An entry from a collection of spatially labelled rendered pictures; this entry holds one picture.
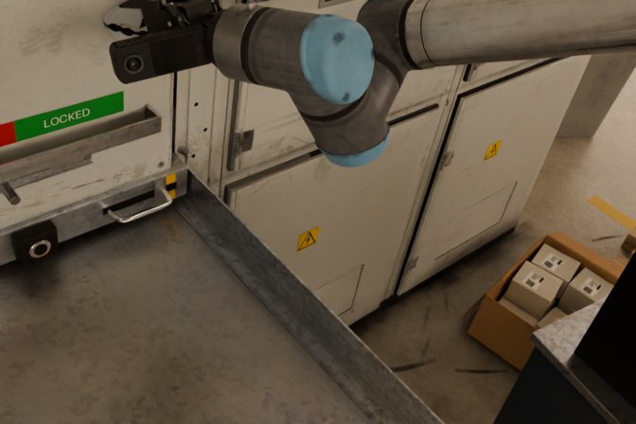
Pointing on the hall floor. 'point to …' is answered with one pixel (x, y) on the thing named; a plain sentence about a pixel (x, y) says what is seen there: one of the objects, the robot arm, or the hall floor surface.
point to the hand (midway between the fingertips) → (106, 24)
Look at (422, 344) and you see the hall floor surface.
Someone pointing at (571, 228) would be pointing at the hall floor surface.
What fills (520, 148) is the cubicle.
